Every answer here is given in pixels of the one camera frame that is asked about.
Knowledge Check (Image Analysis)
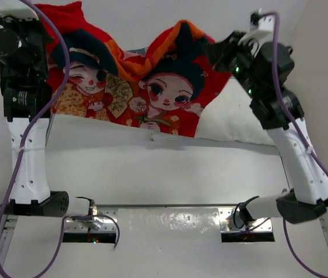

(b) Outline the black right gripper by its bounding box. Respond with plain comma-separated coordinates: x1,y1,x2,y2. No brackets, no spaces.
202,31,261,99

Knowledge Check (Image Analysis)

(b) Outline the white pillow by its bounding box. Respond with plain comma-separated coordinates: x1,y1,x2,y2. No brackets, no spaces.
48,78,274,149

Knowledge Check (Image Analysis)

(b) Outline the red cartoon print pillowcase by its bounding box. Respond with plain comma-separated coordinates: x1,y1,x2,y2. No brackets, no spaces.
38,1,231,137

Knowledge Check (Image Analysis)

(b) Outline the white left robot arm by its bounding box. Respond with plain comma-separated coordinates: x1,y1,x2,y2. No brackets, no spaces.
0,16,91,218

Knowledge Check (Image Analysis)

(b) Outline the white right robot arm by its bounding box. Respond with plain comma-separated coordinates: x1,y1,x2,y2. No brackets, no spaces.
203,32,328,228

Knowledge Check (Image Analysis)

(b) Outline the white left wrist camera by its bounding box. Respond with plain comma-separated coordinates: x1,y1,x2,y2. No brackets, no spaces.
0,0,39,20

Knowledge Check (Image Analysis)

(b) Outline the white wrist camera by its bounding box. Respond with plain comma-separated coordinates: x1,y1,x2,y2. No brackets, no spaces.
0,0,39,20
238,10,276,45

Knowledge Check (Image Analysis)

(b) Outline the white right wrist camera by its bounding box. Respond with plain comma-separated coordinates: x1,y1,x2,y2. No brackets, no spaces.
238,10,276,45

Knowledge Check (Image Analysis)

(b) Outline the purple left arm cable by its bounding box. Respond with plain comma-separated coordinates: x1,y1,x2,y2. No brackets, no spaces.
0,0,121,278

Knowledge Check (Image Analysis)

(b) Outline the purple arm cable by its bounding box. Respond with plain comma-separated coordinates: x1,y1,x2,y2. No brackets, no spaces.
0,0,121,278
250,11,328,278

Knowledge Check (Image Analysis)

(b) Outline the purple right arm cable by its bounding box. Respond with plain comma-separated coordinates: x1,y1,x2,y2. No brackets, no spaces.
250,11,328,278

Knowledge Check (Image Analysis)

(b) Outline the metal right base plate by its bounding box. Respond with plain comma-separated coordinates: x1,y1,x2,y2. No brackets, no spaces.
218,206,273,233

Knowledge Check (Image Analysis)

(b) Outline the metal base plate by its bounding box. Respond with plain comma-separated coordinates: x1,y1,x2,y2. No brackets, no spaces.
64,205,118,233
218,206,273,233

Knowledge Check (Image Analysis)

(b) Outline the aluminium frame rail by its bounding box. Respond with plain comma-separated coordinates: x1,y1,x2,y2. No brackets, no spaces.
0,215,18,277

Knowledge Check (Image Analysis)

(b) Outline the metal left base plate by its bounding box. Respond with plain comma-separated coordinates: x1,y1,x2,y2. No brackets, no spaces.
64,205,118,233

